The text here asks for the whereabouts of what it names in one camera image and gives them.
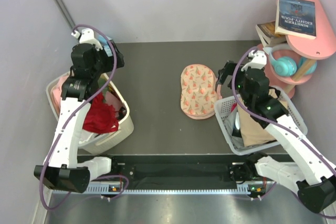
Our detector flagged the red lace bra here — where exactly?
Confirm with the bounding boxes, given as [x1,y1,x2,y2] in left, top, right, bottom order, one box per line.
[82,92,119,134]

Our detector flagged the Nineteen Eighty-Four book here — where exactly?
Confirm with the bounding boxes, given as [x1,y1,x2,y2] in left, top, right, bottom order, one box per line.
[275,0,316,39]

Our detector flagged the floral mesh laundry bag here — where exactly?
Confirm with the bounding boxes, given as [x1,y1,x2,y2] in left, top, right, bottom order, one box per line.
[180,64,222,120]

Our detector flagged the teal headphones on shelf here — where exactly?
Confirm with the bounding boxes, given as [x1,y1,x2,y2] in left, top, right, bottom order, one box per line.
[263,44,308,77]

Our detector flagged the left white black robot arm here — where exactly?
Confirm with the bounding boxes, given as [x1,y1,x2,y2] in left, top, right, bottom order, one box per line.
[34,40,123,193]

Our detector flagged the blue headphones on table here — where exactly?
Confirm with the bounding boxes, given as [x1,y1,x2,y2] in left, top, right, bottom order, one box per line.
[98,35,112,57]

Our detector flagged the pink tiered shelf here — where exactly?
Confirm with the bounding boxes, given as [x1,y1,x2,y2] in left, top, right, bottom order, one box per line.
[265,0,335,98]

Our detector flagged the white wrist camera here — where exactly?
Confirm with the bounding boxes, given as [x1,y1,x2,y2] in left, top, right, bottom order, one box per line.
[71,28,103,51]
[241,50,267,71]

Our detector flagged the white perforated plastic basket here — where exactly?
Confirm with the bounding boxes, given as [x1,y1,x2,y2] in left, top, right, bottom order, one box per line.
[214,86,308,156]

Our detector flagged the pink garment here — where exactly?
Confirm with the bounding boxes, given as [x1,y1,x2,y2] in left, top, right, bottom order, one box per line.
[51,75,68,114]

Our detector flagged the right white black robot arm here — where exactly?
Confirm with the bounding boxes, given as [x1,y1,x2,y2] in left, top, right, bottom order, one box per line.
[217,61,335,214]

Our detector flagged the grey garment in basket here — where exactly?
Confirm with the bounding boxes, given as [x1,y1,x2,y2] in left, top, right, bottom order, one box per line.
[224,113,245,152]

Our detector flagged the cream laundry basket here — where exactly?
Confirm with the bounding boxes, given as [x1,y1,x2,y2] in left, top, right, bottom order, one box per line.
[46,72,134,155]

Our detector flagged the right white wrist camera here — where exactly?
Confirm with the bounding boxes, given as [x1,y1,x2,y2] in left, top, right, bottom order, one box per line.
[241,50,267,71]

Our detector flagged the white garment in basket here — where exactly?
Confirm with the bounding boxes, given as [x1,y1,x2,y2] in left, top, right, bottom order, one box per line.
[79,130,97,145]

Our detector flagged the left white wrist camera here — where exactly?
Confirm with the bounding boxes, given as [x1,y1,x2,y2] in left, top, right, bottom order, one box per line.
[71,28,103,51]

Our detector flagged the aluminium rail frame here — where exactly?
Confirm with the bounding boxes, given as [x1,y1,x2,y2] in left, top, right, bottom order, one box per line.
[33,136,336,224]

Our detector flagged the beige folded garment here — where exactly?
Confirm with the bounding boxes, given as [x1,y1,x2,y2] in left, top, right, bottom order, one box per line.
[237,89,288,147]

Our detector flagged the stacked paperback books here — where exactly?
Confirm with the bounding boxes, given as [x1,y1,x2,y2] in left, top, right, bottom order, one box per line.
[255,20,287,47]

